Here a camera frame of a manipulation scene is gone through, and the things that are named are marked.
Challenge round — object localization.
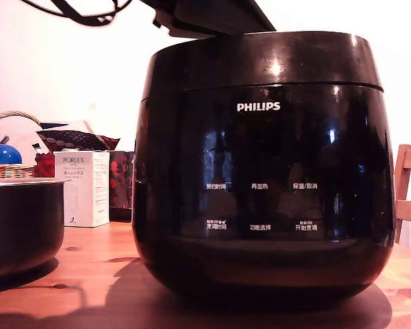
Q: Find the black rice cooker lid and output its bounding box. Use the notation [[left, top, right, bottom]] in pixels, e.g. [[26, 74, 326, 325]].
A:
[[145, 30, 384, 101]]

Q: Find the black Philips rice cooker body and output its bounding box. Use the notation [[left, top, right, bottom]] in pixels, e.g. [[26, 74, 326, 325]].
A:
[[132, 84, 397, 303]]

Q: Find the red floral fabric bag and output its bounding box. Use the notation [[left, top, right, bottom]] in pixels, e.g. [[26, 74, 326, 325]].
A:
[[108, 150, 137, 210]]

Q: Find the dark dotted cushion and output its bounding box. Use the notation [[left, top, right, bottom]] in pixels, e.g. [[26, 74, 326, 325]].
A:
[[36, 129, 121, 152]]

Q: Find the wooden chair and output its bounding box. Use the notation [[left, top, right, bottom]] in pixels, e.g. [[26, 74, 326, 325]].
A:
[[394, 144, 411, 245]]

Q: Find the white Porlex box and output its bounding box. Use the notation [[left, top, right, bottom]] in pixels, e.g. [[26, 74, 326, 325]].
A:
[[53, 150, 111, 228]]

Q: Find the small red pouch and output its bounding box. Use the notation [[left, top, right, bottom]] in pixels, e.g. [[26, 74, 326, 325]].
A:
[[34, 152, 56, 178]]

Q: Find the white cloth with prints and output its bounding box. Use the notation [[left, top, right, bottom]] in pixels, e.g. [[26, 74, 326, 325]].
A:
[[0, 115, 51, 162]]

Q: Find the blue ball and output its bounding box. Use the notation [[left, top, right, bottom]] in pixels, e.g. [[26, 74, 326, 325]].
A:
[[0, 143, 23, 167]]

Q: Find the wicker basket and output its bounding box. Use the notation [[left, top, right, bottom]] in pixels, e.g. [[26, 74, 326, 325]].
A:
[[0, 110, 42, 180]]

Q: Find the black inner cooking pot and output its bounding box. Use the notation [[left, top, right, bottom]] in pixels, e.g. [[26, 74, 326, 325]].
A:
[[0, 178, 69, 279]]

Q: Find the thick black cable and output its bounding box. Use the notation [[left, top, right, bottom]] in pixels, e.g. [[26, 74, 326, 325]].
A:
[[49, 0, 132, 27]]

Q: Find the thin black cable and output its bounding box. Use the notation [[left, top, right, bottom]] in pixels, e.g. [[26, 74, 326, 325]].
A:
[[19, 0, 119, 17]]

